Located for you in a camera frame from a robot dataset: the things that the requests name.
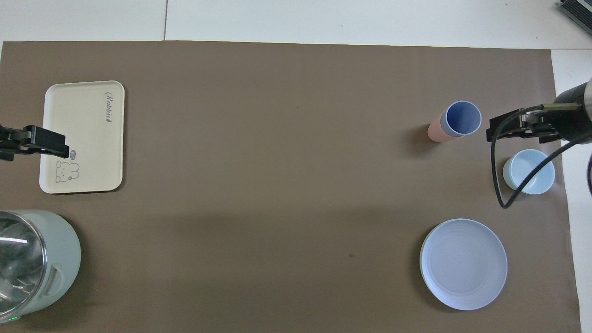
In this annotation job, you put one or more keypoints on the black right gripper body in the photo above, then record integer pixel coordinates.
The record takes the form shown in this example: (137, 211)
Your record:
(573, 120)

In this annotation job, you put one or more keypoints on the blue plastic cup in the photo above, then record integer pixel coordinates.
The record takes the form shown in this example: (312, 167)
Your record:
(462, 119)

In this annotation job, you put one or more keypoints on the pink plastic cup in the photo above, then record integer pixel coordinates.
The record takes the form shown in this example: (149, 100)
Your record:
(435, 132)

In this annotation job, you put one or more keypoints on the cream rabbit print tray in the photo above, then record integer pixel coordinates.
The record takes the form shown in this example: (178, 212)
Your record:
(88, 138)

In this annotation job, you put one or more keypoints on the light blue bowl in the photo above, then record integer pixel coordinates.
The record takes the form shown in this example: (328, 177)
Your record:
(522, 166)

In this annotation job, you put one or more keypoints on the glass pot lid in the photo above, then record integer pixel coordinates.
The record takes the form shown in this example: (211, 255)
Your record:
(18, 259)

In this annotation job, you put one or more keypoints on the pale green electric pot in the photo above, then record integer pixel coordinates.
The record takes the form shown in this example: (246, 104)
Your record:
(60, 249)

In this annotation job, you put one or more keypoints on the grey ribbed device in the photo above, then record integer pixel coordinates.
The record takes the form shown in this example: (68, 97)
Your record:
(578, 11)

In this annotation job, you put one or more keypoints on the blue round plate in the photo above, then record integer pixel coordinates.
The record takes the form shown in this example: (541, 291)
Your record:
(463, 263)

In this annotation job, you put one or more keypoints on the brown table mat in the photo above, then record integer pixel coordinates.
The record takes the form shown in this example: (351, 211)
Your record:
(286, 162)

